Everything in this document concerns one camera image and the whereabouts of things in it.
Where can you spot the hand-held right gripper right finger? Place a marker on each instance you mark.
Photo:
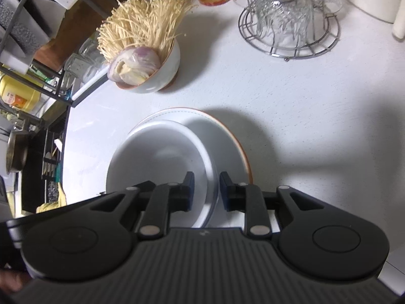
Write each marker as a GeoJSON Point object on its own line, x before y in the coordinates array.
{"type": "Point", "coordinates": [224, 193]}

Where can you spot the yellow dish cloth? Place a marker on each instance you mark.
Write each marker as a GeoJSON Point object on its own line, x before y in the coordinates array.
{"type": "Point", "coordinates": [52, 205]}

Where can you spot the plain steel cleaver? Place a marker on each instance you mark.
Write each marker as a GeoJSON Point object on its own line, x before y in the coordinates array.
{"type": "Point", "coordinates": [14, 58]}

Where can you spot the yellow detergent bottle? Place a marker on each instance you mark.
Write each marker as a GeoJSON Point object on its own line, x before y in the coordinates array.
{"type": "Point", "coordinates": [17, 96]}

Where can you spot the person's left hand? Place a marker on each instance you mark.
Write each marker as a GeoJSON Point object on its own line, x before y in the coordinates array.
{"type": "Point", "coordinates": [12, 280]}

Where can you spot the white drip tray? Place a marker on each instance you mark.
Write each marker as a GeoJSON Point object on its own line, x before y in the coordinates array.
{"type": "Point", "coordinates": [91, 82]}

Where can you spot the cut purple shallot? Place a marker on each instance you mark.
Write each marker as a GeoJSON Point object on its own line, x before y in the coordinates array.
{"type": "Point", "coordinates": [136, 65]}

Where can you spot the light blue plastic bowl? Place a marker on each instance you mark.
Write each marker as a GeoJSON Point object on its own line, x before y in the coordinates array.
{"type": "Point", "coordinates": [158, 164]}

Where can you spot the metal pan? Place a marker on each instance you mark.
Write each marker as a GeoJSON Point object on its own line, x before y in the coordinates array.
{"type": "Point", "coordinates": [15, 155]}

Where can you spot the hammered steel cleaver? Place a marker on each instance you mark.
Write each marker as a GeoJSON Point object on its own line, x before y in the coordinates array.
{"type": "Point", "coordinates": [22, 34]}

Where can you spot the white plate green thistle print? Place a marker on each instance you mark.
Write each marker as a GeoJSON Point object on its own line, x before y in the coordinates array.
{"type": "Point", "coordinates": [224, 139]}

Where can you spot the white bowl with mushrooms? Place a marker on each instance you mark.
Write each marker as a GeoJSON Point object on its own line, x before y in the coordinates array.
{"type": "Point", "coordinates": [158, 77]}

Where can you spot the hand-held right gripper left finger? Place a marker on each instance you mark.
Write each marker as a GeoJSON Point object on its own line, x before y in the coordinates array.
{"type": "Point", "coordinates": [189, 193]}

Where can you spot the clear drinking glass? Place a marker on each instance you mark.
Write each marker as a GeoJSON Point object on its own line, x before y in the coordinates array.
{"type": "Point", "coordinates": [74, 65]}
{"type": "Point", "coordinates": [91, 49]}

